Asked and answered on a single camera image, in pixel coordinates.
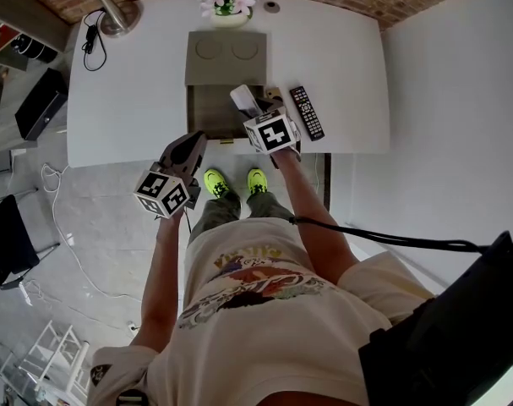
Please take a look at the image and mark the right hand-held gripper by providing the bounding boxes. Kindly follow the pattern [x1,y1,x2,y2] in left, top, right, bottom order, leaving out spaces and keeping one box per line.
[230,95,303,156]

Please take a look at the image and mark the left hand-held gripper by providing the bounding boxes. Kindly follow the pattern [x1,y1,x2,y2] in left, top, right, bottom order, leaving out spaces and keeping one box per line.
[133,130,209,221]

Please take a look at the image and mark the white remote control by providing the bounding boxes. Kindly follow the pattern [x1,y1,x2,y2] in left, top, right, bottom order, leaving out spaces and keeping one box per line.
[229,84,264,118]

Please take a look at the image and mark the black remote control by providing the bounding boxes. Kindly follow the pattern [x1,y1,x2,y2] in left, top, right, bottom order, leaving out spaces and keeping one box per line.
[289,85,327,142]

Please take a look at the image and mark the grey storage box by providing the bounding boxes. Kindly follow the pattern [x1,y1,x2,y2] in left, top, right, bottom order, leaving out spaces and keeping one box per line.
[183,30,269,141]

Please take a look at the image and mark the person's right forearm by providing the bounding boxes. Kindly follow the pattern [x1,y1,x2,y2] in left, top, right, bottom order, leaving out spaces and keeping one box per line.
[272,148,361,289]

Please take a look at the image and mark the person's left forearm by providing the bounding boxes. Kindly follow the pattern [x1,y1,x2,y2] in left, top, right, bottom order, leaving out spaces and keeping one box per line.
[128,209,185,353]

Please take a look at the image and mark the black metal cash box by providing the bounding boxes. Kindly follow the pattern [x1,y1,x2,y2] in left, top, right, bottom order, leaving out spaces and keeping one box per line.
[14,68,70,142]

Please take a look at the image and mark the person's left neon shoe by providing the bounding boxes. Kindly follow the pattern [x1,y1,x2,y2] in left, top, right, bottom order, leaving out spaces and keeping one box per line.
[203,167,232,199]

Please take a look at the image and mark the person's neon shoe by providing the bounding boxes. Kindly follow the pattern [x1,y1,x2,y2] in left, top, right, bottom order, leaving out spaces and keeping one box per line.
[203,167,232,199]
[246,167,270,196]

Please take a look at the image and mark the person's right neon shoe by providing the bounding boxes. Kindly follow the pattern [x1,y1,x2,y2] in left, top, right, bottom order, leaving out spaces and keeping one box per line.
[246,167,270,196]

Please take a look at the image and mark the potted pink flowers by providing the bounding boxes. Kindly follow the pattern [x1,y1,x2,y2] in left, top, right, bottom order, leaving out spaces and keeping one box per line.
[191,0,269,29]

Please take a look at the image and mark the silver desk lamp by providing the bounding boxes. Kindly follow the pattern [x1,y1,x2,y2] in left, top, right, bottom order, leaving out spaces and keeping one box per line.
[89,0,142,38]

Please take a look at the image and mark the black bottle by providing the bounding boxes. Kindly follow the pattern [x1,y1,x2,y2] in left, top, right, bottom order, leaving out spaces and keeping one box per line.
[10,33,59,63]

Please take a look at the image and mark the grey side table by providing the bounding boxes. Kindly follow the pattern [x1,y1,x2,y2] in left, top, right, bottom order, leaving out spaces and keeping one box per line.
[0,57,71,160]

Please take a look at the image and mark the black office chair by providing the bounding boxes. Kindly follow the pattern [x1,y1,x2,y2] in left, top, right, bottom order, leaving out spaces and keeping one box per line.
[0,193,62,291]

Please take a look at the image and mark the person's white printed T-shirt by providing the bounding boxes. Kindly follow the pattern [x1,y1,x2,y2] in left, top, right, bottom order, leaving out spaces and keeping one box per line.
[86,217,437,406]

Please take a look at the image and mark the grey wooden shelf unit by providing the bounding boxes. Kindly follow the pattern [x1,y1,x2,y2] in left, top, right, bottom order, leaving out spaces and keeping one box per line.
[0,0,71,65]

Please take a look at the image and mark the white metal rack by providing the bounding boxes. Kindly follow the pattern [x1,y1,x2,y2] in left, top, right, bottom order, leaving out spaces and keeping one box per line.
[0,319,92,403]

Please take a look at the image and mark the white floor cable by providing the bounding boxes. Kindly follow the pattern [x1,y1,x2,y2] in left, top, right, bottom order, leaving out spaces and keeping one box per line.
[41,162,145,302]

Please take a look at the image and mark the black power adapter cable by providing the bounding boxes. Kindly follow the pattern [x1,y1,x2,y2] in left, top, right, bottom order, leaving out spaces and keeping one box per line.
[81,8,109,73]

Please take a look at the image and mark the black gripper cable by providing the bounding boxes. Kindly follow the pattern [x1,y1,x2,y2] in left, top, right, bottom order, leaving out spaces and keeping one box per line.
[288,216,489,253]

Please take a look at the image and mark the black body-worn camera rig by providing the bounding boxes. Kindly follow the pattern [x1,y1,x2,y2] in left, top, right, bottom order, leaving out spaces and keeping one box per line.
[357,230,513,403]

